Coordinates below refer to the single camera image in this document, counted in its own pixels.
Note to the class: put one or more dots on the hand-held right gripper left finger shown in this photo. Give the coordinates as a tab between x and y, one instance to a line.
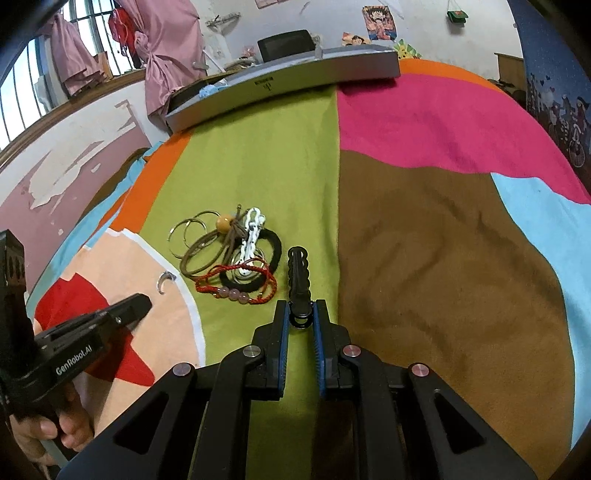
281	350

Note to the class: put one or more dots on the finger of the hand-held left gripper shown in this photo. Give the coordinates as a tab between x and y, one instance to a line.
134	310

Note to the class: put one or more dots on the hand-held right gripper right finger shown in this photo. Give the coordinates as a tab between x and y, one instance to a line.
321	355

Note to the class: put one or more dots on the black hair clip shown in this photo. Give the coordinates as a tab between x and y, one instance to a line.
298	277

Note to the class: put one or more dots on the thin metal bangle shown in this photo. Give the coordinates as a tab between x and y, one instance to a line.
170	237
185	230
205	213

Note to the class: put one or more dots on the grey cardboard tray box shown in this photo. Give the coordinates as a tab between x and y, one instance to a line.
281	87

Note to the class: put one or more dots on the person's left hand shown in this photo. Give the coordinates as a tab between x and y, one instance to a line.
74	424

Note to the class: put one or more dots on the small silver ear cuff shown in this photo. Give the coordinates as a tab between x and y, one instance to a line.
160	284

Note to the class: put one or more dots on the colourful printed blanket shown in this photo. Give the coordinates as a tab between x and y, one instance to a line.
415	230

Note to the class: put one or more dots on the barred window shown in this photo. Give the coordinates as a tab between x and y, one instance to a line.
27	69

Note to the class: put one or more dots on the large tied pink curtain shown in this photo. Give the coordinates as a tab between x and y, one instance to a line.
166	46

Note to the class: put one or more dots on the small pink curtain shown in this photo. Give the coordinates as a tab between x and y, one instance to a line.
74	50

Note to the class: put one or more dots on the red hanging decoration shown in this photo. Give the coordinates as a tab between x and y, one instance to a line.
121	23

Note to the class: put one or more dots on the black office chair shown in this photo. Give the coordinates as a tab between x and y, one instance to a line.
284	44

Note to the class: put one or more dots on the yellow bear poster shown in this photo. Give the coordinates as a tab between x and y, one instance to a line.
406	50

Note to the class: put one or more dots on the cartoon family poster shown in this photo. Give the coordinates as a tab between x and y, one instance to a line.
355	39

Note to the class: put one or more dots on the anime character poster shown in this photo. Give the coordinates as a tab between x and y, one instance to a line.
381	23

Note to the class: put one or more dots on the wooden cabinet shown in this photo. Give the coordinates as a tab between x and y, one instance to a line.
510	69

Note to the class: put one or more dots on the small green hanging bag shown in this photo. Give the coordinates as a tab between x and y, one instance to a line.
457	17

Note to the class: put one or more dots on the blue printed wardrobe cloth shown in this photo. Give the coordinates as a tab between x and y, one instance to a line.
554	69

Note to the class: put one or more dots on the metal wall shelf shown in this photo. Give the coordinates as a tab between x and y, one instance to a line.
224	21

